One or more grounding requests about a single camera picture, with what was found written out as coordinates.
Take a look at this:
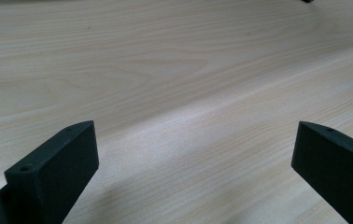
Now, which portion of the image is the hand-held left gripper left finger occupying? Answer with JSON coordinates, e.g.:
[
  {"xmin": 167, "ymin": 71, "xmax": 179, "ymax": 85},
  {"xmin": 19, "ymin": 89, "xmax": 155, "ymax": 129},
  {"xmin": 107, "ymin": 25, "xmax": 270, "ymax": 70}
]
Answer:
[{"xmin": 4, "ymin": 120, "xmax": 100, "ymax": 224}]

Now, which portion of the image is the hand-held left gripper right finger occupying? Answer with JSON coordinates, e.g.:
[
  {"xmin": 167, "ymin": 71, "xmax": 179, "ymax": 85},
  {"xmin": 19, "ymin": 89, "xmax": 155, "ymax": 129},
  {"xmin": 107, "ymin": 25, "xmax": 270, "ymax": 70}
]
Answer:
[{"xmin": 290, "ymin": 120, "xmax": 353, "ymax": 224}]

